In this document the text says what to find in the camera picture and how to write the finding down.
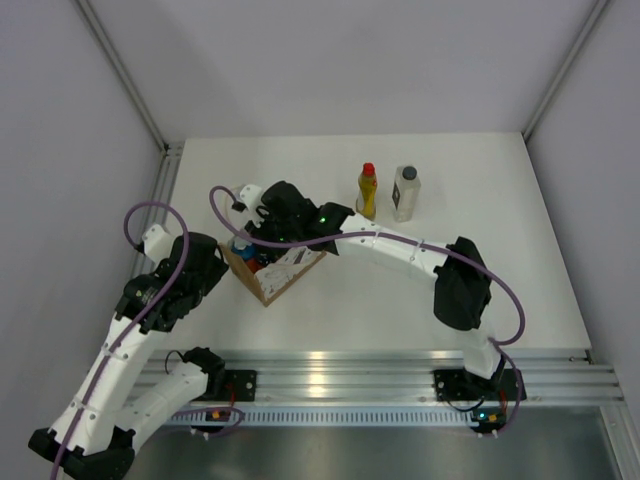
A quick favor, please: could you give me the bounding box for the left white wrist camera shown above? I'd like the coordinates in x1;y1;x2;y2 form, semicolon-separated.
136;224;175;264

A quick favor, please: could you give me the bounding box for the yellow bottle red cap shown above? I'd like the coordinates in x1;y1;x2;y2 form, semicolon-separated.
356;162;378;220

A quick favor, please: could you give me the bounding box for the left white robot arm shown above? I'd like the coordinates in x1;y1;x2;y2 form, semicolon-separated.
28;225;228;479

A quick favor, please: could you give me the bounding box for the aluminium frame rail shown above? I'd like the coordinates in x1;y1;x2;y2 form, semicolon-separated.
119;349;626;404

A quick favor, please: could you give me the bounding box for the white slotted cable duct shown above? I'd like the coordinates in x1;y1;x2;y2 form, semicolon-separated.
165;407;478;427

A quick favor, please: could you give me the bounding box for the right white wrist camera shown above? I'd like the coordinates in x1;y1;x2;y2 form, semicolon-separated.
232;184;264;224

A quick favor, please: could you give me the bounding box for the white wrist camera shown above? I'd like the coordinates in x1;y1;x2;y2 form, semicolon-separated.
136;224;175;264
232;184;264;224

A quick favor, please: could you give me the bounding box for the purple cable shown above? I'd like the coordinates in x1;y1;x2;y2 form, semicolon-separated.
208;185;529;347
49;200;246;480

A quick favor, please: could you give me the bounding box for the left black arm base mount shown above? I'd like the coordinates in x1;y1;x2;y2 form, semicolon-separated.
218;369;258;403

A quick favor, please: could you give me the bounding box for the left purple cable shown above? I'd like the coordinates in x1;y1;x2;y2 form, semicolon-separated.
49;200;246;480

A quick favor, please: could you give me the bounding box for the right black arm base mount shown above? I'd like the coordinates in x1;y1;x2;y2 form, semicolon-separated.
433;368;527;403

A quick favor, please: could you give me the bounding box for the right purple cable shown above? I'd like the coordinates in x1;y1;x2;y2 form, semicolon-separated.
208;185;529;347

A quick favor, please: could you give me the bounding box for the light blue pump bottle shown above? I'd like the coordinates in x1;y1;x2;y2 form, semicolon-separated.
228;236;255;262

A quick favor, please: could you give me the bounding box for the clear square bottle grey cap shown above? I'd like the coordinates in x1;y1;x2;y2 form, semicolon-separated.
392;165;421;223

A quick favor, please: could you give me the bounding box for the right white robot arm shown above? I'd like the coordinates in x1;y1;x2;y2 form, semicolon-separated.
239;181;505;397

